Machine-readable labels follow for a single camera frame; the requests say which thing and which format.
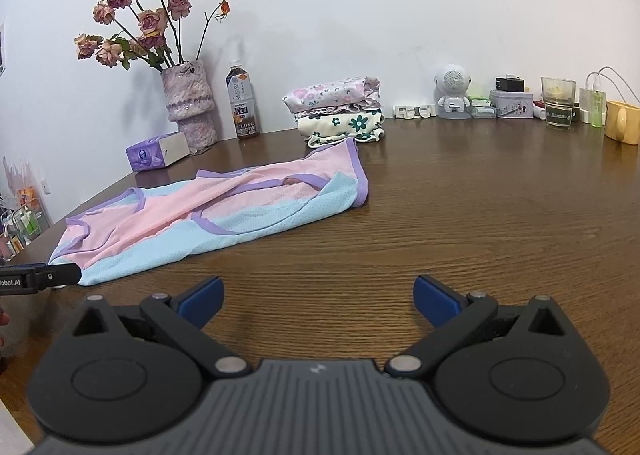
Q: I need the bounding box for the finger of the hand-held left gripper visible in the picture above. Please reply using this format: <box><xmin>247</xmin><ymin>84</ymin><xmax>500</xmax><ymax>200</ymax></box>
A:
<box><xmin>22</xmin><ymin>262</ymin><xmax>82</xmax><ymax>292</ymax></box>

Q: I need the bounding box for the white robot speaker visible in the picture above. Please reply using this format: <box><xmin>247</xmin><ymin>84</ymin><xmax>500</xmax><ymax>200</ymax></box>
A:
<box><xmin>434</xmin><ymin>64</ymin><xmax>473</xmax><ymax>120</ymax></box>

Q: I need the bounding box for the grey tin box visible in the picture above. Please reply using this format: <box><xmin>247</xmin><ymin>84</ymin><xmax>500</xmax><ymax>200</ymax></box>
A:
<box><xmin>489</xmin><ymin>89</ymin><xmax>535</xmax><ymax>120</ymax></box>

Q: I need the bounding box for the purple tissue box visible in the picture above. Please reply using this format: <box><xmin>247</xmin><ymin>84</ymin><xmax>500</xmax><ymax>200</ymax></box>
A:
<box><xmin>125</xmin><ymin>131</ymin><xmax>191</xmax><ymax>173</ymax></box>

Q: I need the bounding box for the folded pink floral garment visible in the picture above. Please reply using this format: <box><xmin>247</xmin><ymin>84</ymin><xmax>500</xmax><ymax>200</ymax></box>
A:
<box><xmin>281</xmin><ymin>76</ymin><xmax>382</xmax><ymax>116</ymax></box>

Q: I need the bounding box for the tea bottle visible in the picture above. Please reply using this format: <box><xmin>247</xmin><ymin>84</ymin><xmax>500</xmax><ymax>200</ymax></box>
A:
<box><xmin>226</xmin><ymin>61</ymin><xmax>261</xmax><ymax>140</ymax></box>

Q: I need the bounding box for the dried rose bouquet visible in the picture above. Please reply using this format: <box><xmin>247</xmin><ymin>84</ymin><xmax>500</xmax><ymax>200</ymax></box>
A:
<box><xmin>74</xmin><ymin>0</ymin><xmax>232</xmax><ymax>72</ymax></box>

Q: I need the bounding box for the folded cream floral garment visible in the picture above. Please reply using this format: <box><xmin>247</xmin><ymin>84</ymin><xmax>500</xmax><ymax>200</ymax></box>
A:
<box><xmin>296</xmin><ymin>110</ymin><xmax>386</xmax><ymax>149</ymax></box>

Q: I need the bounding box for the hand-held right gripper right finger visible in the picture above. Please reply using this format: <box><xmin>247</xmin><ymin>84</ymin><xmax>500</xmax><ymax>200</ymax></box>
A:
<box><xmin>386</xmin><ymin>274</ymin><xmax>577</xmax><ymax>381</ymax></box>

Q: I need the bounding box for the yellow mug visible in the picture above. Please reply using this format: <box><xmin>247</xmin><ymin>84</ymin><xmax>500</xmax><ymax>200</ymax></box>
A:
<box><xmin>604</xmin><ymin>101</ymin><xmax>640</xmax><ymax>146</ymax></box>

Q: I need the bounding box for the rack of small bottles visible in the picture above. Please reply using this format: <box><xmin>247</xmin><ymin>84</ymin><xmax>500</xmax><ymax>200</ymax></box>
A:
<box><xmin>0</xmin><ymin>195</ymin><xmax>51</xmax><ymax>261</ymax></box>

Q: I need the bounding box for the white charger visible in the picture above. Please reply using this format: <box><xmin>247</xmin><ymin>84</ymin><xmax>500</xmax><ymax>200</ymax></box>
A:
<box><xmin>579</xmin><ymin>72</ymin><xmax>606</xmax><ymax>124</ymax></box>

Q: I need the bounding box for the clear plastic bag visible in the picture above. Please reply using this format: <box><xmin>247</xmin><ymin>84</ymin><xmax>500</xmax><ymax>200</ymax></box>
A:
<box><xmin>2</xmin><ymin>155</ymin><xmax>43</xmax><ymax>220</ymax></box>

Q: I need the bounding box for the white cable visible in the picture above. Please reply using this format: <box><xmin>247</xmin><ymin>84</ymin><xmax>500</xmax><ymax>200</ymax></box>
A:
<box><xmin>595</xmin><ymin>66</ymin><xmax>640</xmax><ymax>103</ymax></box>

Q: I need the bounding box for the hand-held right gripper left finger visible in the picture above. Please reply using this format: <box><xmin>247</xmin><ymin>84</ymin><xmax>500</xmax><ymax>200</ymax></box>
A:
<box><xmin>71</xmin><ymin>276</ymin><xmax>252</xmax><ymax>381</ymax></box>

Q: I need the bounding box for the pink knitted vase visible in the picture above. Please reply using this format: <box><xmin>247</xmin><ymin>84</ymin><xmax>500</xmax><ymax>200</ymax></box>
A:
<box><xmin>160</xmin><ymin>60</ymin><xmax>219</xmax><ymax>154</ymax></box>

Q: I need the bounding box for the white power strip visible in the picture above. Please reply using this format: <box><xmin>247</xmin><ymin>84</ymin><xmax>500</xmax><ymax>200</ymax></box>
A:
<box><xmin>393</xmin><ymin>104</ymin><xmax>439</xmax><ymax>120</ymax></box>

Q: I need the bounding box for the green small bottle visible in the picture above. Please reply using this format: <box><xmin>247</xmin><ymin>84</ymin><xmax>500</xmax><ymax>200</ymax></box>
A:
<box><xmin>590</xmin><ymin>90</ymin><xmax>607</xmax><ymax>129</ymax></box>

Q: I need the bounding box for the pink and blue tank top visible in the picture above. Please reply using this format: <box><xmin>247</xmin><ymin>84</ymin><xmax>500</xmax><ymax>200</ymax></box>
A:
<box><xmin>48</xmin><ymin>137</ymin><xmax>371</xmax><ymax>287</ymax></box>

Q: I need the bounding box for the glass cup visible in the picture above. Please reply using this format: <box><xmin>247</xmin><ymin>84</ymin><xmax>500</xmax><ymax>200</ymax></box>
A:
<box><xmin>540</xmin><ymin>77</ymin><xmax>577</xmax><ymax>130</ymax></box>

